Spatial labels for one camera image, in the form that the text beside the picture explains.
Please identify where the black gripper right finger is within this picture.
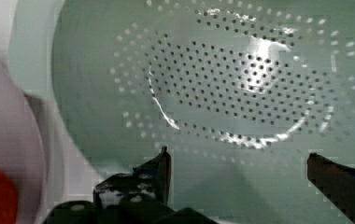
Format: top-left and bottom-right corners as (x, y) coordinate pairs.
(306, 153), (355, 224)

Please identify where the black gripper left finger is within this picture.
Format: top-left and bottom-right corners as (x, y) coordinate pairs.
(133, 146), (172, 204)

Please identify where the round grey plate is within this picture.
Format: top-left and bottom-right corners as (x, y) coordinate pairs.
(0, 64), (46, 224)

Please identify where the mint green plastic strainer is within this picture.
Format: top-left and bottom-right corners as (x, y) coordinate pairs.
(9, 0), (355, 224)

